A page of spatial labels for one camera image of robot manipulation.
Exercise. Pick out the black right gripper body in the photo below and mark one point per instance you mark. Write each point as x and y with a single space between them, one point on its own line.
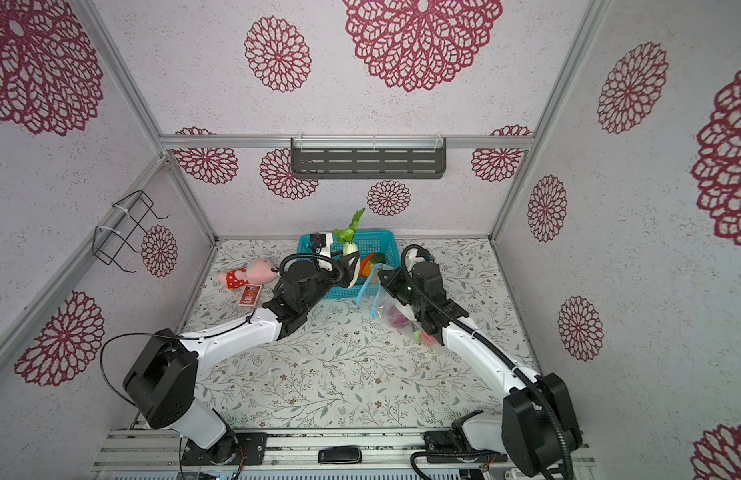
415 305

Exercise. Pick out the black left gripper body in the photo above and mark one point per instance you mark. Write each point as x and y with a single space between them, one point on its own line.
325 280

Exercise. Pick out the clear zip top bag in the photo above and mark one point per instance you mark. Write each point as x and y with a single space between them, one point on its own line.
379 304

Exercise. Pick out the purple onion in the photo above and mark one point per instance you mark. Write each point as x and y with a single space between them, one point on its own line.
397 319

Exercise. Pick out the white radish with leaves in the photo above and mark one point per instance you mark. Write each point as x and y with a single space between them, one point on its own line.
346 237

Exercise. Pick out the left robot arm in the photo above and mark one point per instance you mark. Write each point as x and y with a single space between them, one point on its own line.
161 382

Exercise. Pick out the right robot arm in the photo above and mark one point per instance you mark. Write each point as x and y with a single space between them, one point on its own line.
537 428

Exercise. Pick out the orange carrot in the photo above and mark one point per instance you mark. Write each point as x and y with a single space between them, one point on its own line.
366 266

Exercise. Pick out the green yellow cucumber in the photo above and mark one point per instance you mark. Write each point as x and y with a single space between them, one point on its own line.
375 259

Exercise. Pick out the teal plastic basket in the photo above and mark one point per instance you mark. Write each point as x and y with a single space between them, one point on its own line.
370 242

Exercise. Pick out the red card pack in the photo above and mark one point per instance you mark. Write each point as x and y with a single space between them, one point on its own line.
250 295

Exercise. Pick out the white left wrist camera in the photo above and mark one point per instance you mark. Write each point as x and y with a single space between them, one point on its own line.
320 244

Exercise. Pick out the grey wall shelf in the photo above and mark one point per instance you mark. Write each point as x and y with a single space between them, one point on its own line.
368 159

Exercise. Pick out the small black device on rail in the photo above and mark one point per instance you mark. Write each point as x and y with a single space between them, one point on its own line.
340 455

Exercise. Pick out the black wire wall rack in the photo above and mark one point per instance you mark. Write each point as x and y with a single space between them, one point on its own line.
109 239

